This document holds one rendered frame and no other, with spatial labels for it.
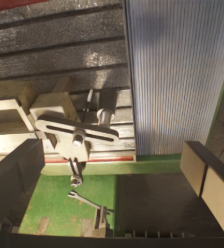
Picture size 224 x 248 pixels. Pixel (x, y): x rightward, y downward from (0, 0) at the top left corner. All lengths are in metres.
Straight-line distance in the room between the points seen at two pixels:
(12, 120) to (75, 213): 0.95
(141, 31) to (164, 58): 0.14
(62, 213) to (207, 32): 1.42
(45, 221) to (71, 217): 0.19
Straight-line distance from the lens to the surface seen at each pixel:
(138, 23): 0.74
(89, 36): 0.70
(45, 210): 1.61
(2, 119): 0.78
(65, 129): 0.62
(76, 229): 1.47
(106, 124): 0.61
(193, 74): 0.86
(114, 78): 0.75
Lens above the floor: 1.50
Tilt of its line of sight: 48 degrees down
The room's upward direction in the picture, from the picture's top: 175 degrees counter-clockwise
